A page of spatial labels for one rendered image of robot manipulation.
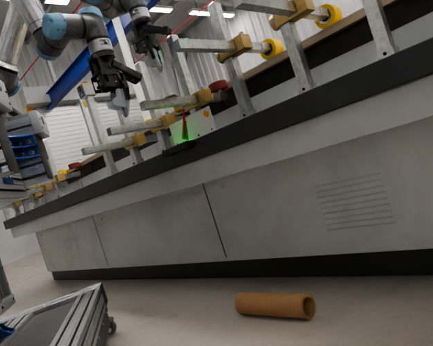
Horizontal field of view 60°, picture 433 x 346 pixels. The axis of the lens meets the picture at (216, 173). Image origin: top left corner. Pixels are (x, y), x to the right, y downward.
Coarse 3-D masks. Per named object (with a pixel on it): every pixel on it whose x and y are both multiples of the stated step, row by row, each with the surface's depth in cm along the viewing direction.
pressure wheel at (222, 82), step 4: (220, 80) 154; (224, 80) 155; (212, 84) 154; (216, 84) 154; (220, 84) 154; (224, 84) 154; (212, 88) 155; (216, 88) 154; (220, 88) 154; (224, 88) 156; (212, 92) 156; (216, 92) 158; (224, 104) 157
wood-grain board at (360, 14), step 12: (384, 0) 112; (396, 0) 110; (360, 12) 117; (336, 24) 123; (348, 24) 120; (312, 36) 129; (324, 36) 126; (276, 60) 141; (252, 72) 149; (228, 84) 159; (144, 132) 206; (96, 156) 248
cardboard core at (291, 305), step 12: (240, 300) 139; (252, 300) 135; (264, 300) 131; (276, 300) 127; (288, 300) 124; (300, 300) 121; (312, 300) 124; (240, 312) 140; (252, 312) 135; (264, 312) 131; (276, 312) 127; (288, 312) 123; (300, 312) 120; (312, 312) 123
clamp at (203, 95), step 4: (196, 92) 145; (200, 92) 144; (204, 92) 144; (208, 92) 145; (200, 96) 144; (204, 96) 143; (208, 96) 145; (200, 100) 145; (204, 100) 143; (208, 100) 144; (212, 100) 146; (196, 104) 147; (200, 104) 147; (204, 104) 149; (188, 108) 150
